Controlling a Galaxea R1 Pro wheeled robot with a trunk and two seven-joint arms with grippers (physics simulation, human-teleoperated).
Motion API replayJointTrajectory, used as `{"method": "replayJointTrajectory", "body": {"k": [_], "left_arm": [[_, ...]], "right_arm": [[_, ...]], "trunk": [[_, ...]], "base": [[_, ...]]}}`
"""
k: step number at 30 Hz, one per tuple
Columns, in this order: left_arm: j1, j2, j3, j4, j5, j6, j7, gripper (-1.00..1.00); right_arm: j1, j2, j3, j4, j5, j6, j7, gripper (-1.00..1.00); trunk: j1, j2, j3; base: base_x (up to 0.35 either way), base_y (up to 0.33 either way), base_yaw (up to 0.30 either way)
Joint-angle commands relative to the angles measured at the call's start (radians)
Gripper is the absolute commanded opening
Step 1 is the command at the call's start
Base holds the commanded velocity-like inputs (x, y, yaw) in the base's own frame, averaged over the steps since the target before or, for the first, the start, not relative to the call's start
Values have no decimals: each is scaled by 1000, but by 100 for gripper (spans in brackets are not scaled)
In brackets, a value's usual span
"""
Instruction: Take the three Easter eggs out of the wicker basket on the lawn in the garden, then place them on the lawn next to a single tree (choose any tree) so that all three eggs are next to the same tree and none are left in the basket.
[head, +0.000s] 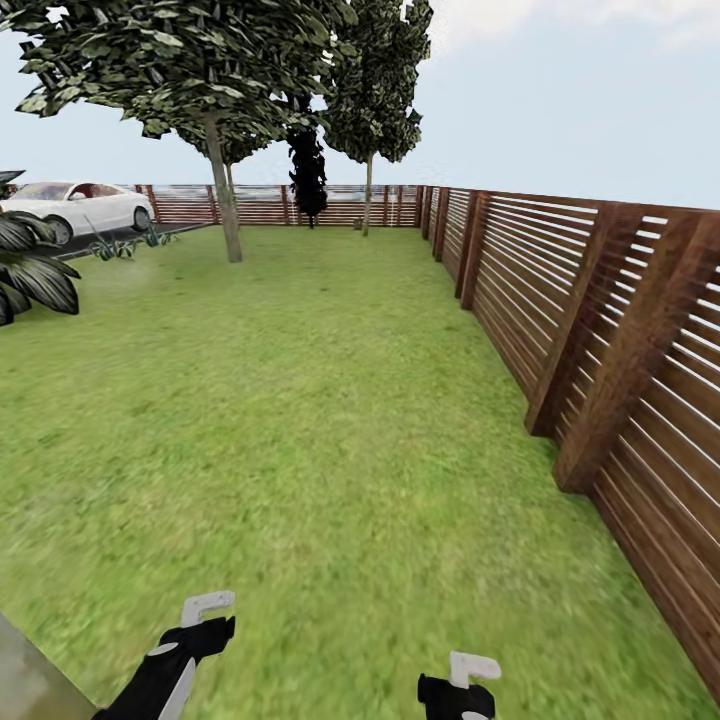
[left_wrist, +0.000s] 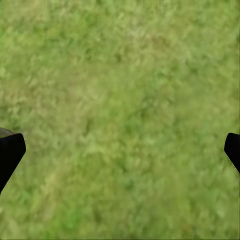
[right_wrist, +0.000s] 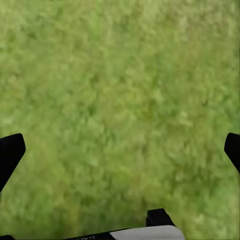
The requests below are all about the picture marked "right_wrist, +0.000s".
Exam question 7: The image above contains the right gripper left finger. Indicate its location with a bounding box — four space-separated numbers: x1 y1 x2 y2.
0 133 26 193

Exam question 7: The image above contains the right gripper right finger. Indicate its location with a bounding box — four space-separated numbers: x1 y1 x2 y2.
224 133 240 173

